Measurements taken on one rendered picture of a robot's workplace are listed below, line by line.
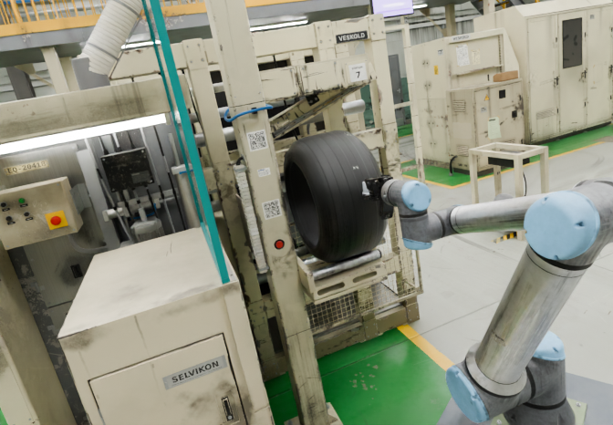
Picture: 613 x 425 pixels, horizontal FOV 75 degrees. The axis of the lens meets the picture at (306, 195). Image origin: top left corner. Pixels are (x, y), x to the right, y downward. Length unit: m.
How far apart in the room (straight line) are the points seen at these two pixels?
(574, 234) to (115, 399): 1.00
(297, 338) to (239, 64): 1.21
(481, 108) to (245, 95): 4.86
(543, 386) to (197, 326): 0.93
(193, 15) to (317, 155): 5.81
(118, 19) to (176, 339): 1.31
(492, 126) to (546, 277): 5.47
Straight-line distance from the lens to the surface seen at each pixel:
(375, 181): 1.46
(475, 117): 6.13
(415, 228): 1.30
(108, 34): 1.89
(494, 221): 1.19
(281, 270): 1.78
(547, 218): 0.85
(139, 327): 1.03
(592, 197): 0.87
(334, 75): 2.02
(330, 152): 1.63
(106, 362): 1.07
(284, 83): 1.93
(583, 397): 1.66
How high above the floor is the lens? 1.68
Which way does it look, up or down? 15 degrees down
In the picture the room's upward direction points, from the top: 11 degrees counter-clockwise
